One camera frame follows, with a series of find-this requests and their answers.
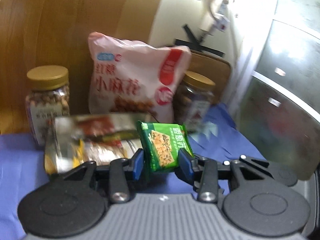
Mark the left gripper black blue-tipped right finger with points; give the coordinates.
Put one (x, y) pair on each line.
(251, 201)

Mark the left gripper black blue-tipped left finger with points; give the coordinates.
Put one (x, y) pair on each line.
(76, 201)

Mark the green cracker packet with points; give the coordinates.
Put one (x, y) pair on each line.
(161, 144)

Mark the dark sheep-print tin box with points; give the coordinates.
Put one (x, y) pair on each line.
(73, 140)

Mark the blue patterned tablecloth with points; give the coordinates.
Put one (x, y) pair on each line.
(22, 168)

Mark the left gold-lid nut jar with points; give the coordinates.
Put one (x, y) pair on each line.
(47, 99)

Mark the gold-lid nut jar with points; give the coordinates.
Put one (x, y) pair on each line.
(192, 100)
(47, 99)

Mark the right gold-lid nut jar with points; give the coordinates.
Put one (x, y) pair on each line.
(192, 100)

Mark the pink twisted-dough snack bag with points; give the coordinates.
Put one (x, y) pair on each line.
(132, 76)

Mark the brown wooden board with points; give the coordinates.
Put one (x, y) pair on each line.
(216, 69)

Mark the white power strip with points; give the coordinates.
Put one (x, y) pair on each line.
(214, 18)

